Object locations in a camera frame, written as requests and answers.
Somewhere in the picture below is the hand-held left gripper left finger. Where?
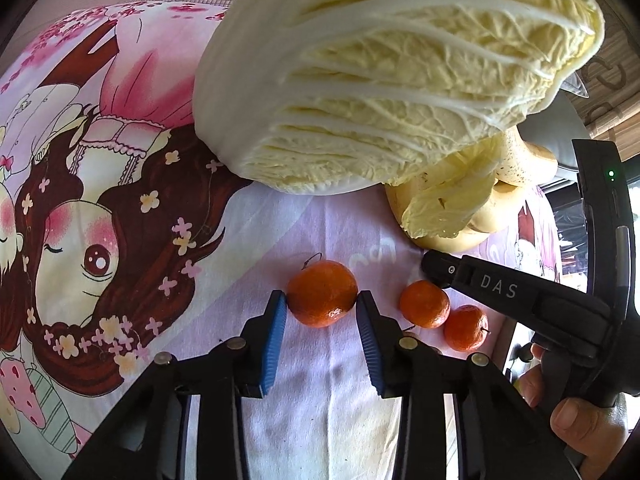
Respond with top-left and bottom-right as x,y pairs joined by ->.
62,289 -> 288,480

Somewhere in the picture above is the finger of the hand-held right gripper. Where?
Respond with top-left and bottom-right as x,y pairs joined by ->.
421,251 -> 465,290

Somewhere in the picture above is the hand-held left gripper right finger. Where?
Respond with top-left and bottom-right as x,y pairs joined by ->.
355,290 -> 581,480

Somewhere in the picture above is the medium tangerine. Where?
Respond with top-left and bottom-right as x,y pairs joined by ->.
399,280 -> 451,330

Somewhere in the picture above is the small tangerine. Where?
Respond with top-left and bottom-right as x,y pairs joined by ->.
443,305 -> 490,352

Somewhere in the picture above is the large tangerine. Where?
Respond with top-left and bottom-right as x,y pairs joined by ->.
286,259 -> 360,329

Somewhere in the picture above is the person's right hand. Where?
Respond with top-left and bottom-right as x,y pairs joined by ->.
520,344 -> 631,469

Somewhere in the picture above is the yellow banana bunch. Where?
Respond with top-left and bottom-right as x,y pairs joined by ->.
384,127 -> 559,253

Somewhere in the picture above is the pink cartoon printed cloth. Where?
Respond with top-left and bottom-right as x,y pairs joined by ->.
0,2 -> 586,480

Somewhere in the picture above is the grey leather cushion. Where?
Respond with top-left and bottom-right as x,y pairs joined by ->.
520,67 -> 588,183

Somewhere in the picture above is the napa cabbage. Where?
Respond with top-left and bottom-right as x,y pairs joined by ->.
192,0 -> 606,241

